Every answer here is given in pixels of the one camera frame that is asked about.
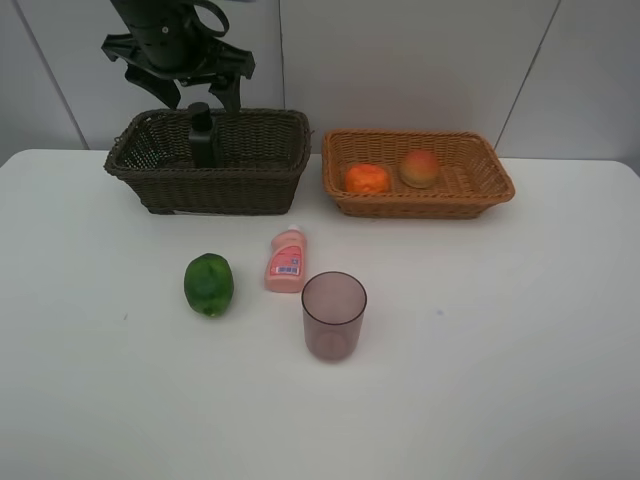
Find pink lotion bottle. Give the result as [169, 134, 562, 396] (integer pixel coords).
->
[264, 225, 307, 293]

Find purple translucent plastic cup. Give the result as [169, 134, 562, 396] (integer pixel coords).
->
[301, 271, 368, 363]

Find light brown wicker basket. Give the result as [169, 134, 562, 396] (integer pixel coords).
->
[322, 129, 515, 219]

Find dark brown wicker basket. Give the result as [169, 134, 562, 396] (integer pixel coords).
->
[104, 109, 311, 216]

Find red yellow peach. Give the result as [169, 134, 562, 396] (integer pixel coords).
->
[398, 150, 440, 189]

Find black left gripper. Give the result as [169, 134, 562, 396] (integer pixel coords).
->
[102, 0, 255, 113]

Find green lime fruit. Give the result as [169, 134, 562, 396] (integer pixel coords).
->
[183, 253, 235, 317]

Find orange tangerine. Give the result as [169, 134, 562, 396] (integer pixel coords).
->
[345, 163, 391, 194]

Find dark green pump bottle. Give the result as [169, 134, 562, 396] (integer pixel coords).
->
[187, 102, 217, 168]

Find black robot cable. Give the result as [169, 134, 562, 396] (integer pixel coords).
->
[184, 0, 230, 39]

